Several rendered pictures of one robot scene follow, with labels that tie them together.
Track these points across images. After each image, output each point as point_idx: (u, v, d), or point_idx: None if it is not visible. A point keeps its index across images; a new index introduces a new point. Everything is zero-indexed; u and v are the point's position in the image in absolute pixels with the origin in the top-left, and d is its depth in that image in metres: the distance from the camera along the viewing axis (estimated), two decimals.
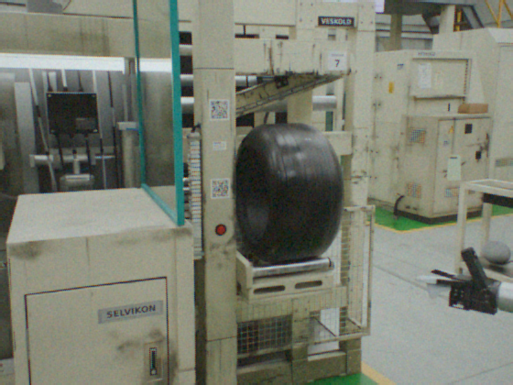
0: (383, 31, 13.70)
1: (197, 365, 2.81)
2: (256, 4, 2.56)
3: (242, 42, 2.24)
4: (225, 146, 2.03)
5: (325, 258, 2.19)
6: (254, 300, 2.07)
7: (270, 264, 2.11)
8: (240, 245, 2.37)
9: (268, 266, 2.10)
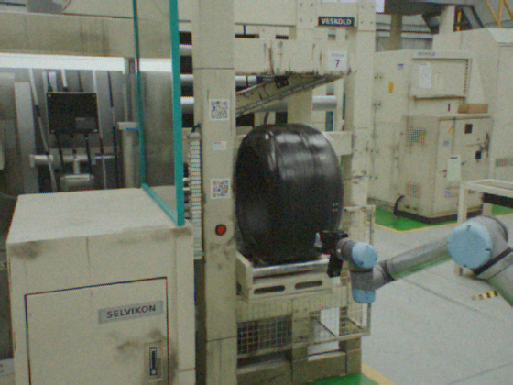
0: (383, 31, 13.70)
1: (197, 365, 2.81)
2: (256, 4, 2.56)
3: (242, 42, 2.24)
4: (225, 146, 2.03)
5: None
6: (254, 300, 2.07)
7: None
8: None
9: None
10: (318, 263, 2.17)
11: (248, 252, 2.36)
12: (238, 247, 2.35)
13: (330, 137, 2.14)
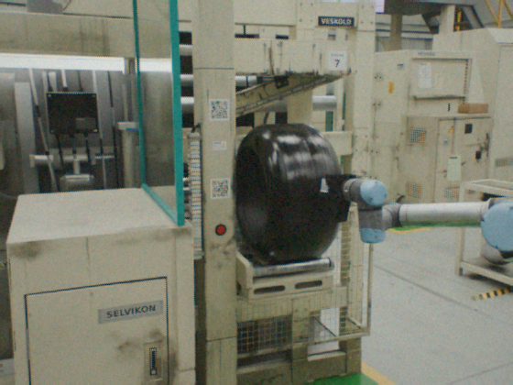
0: (383, 31, 13.70)
1: (197, 365, 2.81)
2: (256, 4, 2.56)
3: (242, 42, 2.24)
4: (225, 146, 2.03)
5: (324, 257, 2.19)
6: (254, 300, 2.07)
7: (269, 263, 2.12)
8: (242, 247, 2.35)
9: (267, 265, 2.10)
10: None
11: None
12: None
13: None
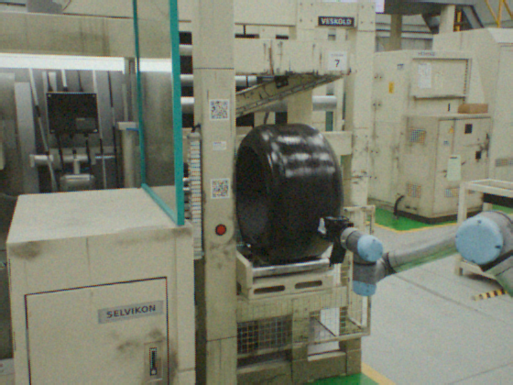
0: (383, 31, 13.70)
1: (197, 365, 2.81)
2: (256, 4, 2.56)
3: (242, 42, 2.24)
4: (225, 146, 2.03)
5: (324, 257, 2.19)
6: (254, 300, 2.07)
7: (269, 263, 2.11)
8: (242, 248, 2.35)
9: (268, 265, 2.10)
10: None
11: None
12: None
13: None
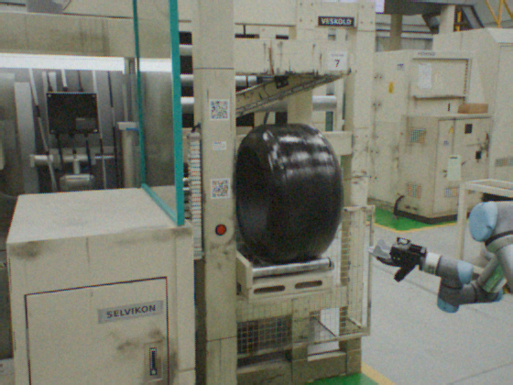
0: (383, 31, 13.70)
1: (197, 365, 2.81)
2: (256, 4, 2.56)
3: (242, 42, 2.24)
4: (225, 146, 2.03)
5: (327, 262, 2.18)
6: (254, 300, 2.07)
7: (272, 269, 2.10)
8: None
9: (269, 270, 2.10)
10: None
11: (248, 249, 2.36)
12: (237, 245, 2.36)
13: (340, 228, 2.10)
